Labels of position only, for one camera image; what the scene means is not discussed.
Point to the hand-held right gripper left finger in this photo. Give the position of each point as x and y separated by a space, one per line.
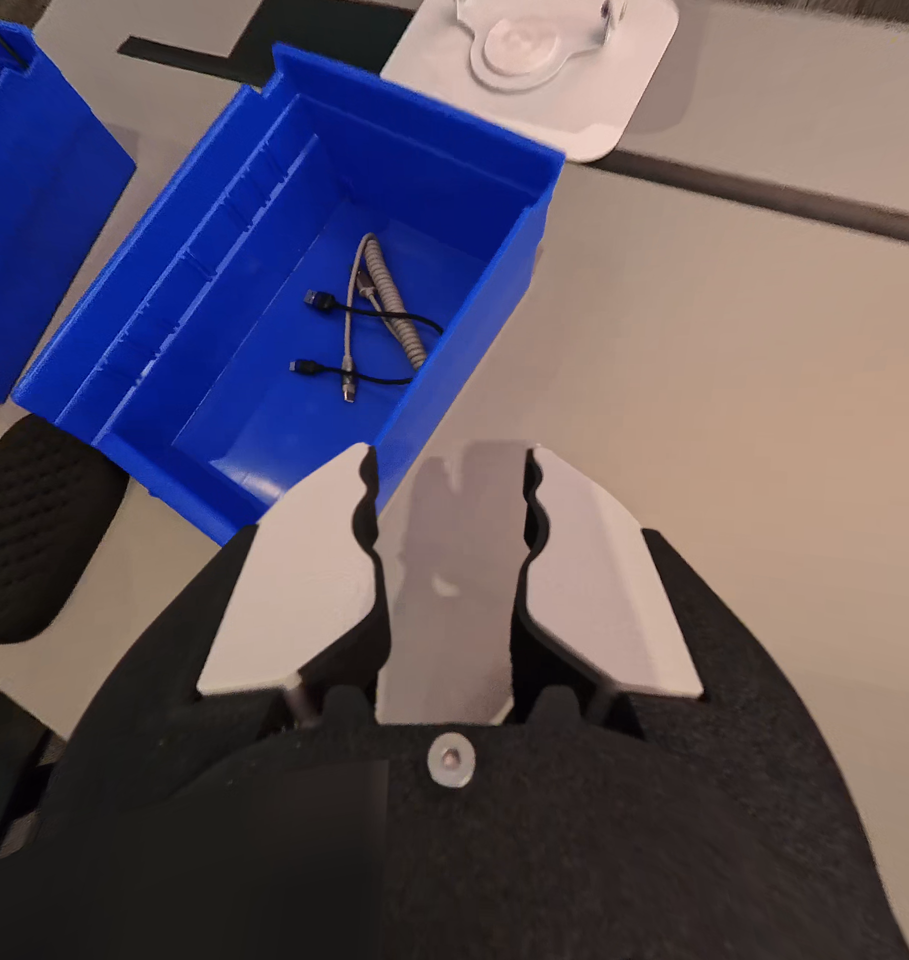
297 585

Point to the wooden book stand white base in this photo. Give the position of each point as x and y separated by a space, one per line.
612 90

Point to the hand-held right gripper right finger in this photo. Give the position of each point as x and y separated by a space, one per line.
604 592

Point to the blue plastic bin with divider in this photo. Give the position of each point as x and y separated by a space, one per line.
42 225

